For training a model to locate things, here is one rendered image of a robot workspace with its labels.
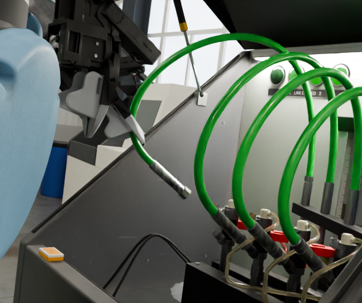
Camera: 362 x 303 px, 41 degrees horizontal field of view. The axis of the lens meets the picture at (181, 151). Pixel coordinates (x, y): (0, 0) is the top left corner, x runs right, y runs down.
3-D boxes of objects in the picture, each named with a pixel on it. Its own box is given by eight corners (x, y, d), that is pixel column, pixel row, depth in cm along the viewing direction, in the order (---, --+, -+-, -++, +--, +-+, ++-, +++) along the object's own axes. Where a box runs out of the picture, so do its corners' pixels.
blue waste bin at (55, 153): (28, 191, 703) (34, 138, 698) (65, 191, 744) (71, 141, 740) (48, 199, 659) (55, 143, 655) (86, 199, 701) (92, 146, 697)
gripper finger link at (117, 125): (122, 158, 88) (94, 119, 89) (148, 139, 88) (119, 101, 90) (119, 154, 85) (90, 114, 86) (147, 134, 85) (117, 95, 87)
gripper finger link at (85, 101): (56, 134, 66) (64, 67, 66) (95, 138, 70) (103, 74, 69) (65, 136, 64) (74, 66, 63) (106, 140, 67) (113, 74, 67)
